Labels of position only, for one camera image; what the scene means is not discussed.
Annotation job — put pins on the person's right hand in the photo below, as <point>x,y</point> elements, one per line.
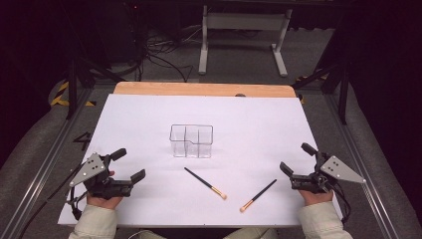
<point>315,199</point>

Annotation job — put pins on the black tripod stand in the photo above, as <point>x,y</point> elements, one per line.
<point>72,89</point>
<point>343,96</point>

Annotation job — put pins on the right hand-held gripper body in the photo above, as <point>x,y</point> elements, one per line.
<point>338,171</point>

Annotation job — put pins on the clear plastic organizer box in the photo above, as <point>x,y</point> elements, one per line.
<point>192,146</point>

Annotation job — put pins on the person's left hand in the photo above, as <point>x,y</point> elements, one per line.
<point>103,203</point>

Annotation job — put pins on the white metal stand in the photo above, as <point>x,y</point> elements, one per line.
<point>245,21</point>

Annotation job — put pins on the yellow black hazard tape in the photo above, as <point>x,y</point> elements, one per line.
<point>59,99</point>

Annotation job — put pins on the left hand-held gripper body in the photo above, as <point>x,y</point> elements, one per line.
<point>91,167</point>

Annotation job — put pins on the white table sheet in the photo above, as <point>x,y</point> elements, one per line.
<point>205,109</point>

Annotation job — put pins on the black makeup brush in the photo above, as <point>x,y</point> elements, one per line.
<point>258,195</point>
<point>205,183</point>

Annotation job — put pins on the aluminium floor rail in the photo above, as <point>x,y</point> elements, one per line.
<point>43,166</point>
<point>361,172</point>

